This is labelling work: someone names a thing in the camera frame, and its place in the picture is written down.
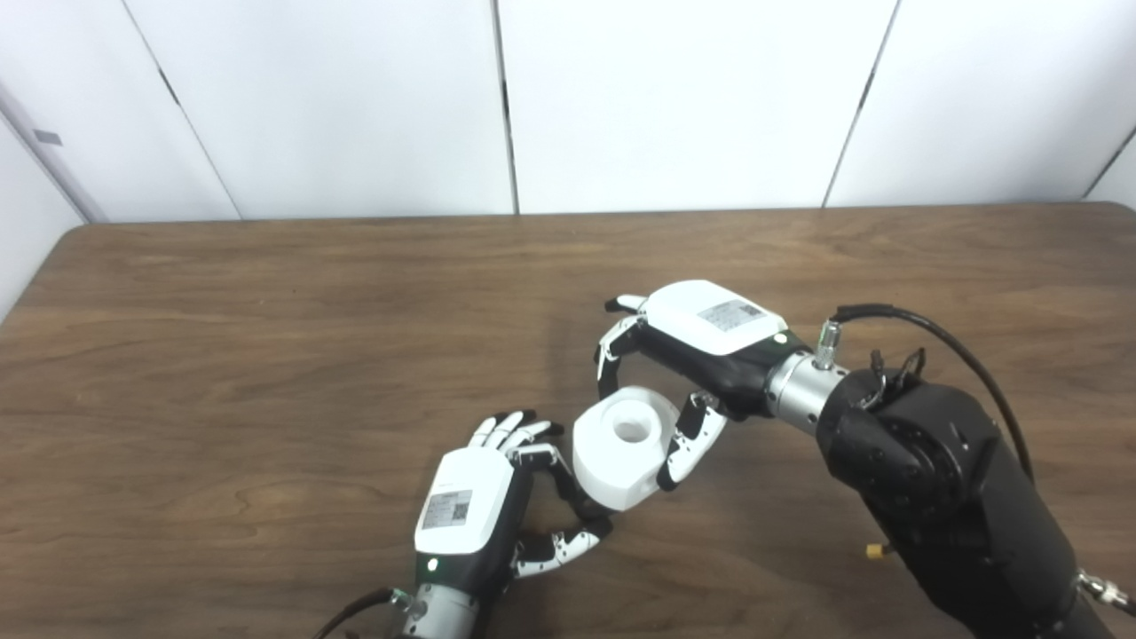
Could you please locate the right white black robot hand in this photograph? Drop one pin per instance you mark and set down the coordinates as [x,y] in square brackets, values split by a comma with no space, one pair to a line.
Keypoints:
[710,328]

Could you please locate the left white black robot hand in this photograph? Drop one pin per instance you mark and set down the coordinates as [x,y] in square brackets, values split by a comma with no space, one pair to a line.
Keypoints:
[466,501]

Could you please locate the round white plastic piece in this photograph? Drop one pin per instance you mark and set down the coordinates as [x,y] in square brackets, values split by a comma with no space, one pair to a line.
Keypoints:
[612,461]

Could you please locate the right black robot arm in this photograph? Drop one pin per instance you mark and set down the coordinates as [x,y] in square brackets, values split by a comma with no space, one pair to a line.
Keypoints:
[950,497]

